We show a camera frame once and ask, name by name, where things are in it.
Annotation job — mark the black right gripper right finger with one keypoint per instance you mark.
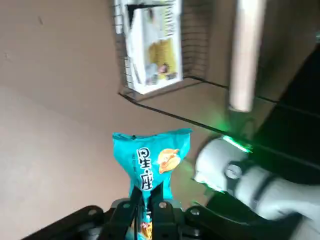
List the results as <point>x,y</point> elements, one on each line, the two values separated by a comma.
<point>170,220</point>

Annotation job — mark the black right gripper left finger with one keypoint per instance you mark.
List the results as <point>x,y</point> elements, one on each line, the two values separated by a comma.
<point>115,220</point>

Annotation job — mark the teal chips packet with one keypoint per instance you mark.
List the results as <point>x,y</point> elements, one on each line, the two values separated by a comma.
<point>150,160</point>

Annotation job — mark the white and yellow snack packet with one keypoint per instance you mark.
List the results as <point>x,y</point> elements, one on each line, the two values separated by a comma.
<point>160,50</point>

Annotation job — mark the white cardboard box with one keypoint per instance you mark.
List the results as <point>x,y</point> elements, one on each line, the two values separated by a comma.
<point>246,50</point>

